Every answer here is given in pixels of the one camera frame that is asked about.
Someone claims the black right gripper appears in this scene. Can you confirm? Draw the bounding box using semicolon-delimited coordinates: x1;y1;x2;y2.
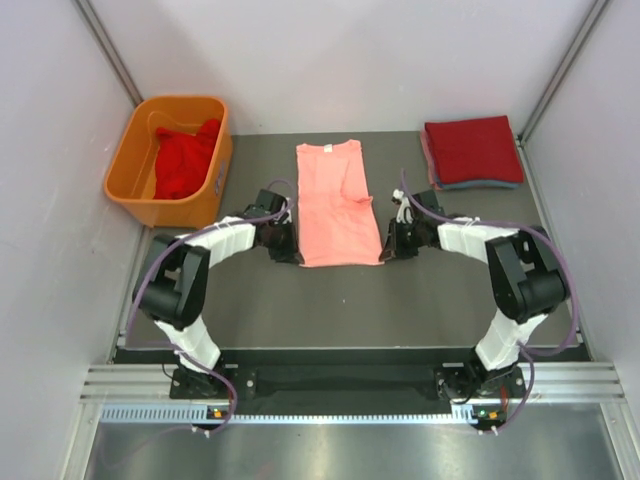
380;217;425;261

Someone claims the pink t shirt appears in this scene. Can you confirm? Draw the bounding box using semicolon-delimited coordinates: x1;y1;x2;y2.
296;140;382;268
420;130;443;191

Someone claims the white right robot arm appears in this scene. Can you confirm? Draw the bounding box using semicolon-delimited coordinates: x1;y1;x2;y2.
379;189;570;399

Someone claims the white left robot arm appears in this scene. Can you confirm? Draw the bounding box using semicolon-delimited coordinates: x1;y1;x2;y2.
132;189;303;400

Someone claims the blue folded t shirt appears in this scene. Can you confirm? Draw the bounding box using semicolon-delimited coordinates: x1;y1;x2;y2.
429;173;523;190

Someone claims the pink folded t shirt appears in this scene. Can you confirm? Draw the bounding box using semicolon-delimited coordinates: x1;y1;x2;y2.
420;130;443;191

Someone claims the red crumpled t shirt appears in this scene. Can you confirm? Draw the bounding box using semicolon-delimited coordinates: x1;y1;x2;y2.
154;119;221;200

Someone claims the orange plastic bin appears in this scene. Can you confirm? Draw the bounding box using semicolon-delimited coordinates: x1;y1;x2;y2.
104;95;233;229

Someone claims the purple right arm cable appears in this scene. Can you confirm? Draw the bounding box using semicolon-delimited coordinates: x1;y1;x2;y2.
400;168;581;434

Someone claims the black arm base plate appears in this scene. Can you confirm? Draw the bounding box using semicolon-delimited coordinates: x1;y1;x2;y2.
194;348;525;414

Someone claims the aluminium frame rail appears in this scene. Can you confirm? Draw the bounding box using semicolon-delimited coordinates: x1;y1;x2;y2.
80;362;626;404

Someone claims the grey slotted cable duct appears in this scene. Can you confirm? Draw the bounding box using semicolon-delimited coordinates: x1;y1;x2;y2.
99;402;506;426

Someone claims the right aluminium corner post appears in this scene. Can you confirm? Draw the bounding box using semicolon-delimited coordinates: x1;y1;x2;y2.
516;0;612;147

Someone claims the aluminium corner post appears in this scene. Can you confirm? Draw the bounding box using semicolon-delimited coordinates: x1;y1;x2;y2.
516;0;612;147
71;0;144;106

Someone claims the left aluminium corner post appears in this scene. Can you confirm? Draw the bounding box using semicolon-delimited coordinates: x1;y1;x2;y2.
71;0;144;106

